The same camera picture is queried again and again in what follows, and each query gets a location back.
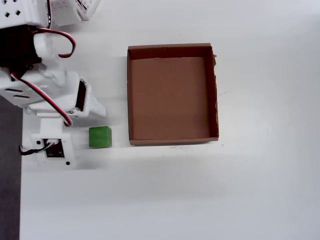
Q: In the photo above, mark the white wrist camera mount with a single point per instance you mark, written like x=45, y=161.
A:
x=53, y=127

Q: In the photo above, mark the green cube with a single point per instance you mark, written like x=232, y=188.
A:
x=100, y=137

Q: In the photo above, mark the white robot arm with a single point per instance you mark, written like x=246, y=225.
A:
x=15, y=45

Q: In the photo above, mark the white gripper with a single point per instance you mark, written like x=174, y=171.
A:
x=81, y=96

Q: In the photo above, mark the brown cardboard box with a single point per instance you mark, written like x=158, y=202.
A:
x=170, y=100

